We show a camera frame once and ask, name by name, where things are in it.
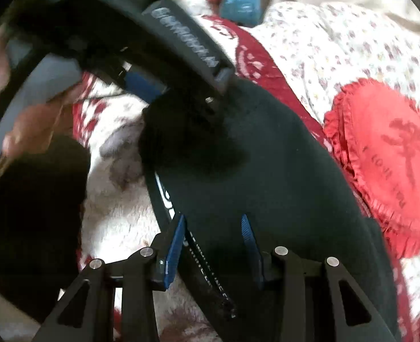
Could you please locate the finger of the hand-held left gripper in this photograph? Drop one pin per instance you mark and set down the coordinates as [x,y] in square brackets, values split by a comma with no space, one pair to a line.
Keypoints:
[213,92]
[142,83]

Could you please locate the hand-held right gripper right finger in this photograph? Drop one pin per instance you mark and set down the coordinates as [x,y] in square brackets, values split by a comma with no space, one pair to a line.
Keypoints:
[249,245]

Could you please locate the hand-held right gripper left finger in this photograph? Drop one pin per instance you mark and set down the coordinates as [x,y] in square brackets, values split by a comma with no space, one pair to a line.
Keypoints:
[174,253]

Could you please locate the black pants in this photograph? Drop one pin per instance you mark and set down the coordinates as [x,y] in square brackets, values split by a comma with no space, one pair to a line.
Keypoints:
[266,167]

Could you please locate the person's left forearm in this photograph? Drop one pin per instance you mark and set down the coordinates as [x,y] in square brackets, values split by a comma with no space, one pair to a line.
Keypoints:
[35,221]

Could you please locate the person's left hand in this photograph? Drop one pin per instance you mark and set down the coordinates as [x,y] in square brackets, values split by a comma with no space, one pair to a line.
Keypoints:
[35,124]

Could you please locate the red and white plush blanket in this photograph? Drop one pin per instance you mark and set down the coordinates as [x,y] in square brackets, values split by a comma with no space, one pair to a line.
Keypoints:
[124,199]

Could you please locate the blue plastic bag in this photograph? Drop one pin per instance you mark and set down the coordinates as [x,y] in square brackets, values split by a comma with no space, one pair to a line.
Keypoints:
[240,3]

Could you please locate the floral white quilt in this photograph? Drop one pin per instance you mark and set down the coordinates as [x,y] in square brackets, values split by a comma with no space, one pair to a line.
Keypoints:
[320,42]

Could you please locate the red heart-shaped frilled pillow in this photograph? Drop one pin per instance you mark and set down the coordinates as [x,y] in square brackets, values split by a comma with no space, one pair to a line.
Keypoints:
[380,156]

